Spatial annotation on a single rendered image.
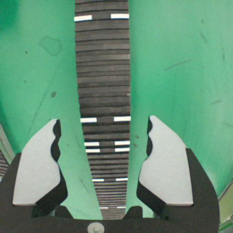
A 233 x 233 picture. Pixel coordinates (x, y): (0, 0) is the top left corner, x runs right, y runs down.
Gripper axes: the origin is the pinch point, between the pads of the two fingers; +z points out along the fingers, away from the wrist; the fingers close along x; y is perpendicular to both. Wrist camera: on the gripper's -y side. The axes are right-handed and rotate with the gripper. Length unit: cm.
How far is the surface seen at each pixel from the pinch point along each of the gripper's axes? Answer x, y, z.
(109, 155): 0.3, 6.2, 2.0
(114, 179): 0.8, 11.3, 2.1
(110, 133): 0.6, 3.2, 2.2
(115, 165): 1.0, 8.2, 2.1
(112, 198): 0.2, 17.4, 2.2
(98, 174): -1.3, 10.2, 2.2
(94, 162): -1.7, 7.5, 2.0
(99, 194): -1.9, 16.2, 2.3
